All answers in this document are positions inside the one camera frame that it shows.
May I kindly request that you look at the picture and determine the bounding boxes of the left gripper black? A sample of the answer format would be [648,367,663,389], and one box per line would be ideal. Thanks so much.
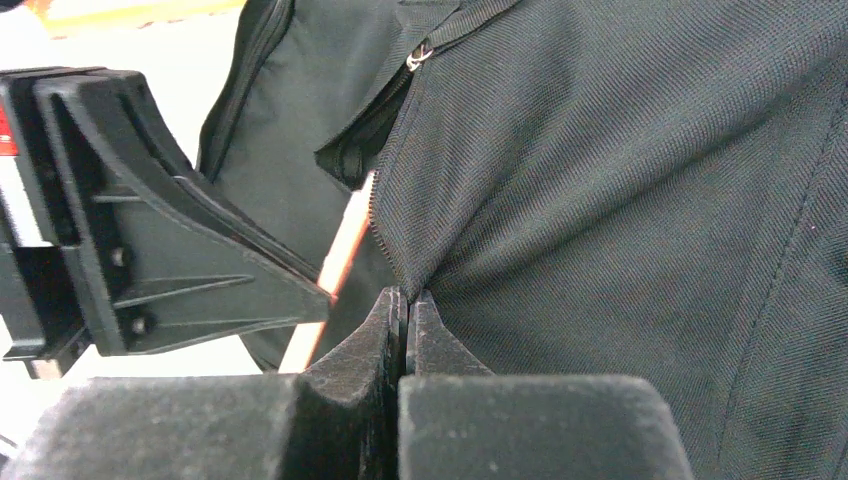
[1,66,329,379]

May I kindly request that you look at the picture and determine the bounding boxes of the orange pen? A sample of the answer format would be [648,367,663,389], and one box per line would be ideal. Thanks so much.
[278,171,376,374]

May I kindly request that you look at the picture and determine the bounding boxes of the black student backpack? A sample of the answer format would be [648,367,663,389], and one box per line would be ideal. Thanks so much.
[198,1,847,479]

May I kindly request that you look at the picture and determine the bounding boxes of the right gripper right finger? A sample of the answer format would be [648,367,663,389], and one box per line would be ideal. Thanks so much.
[398,293,692,479]

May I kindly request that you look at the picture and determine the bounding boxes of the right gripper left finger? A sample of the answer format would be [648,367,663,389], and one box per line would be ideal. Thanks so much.
[2,288,407,479]

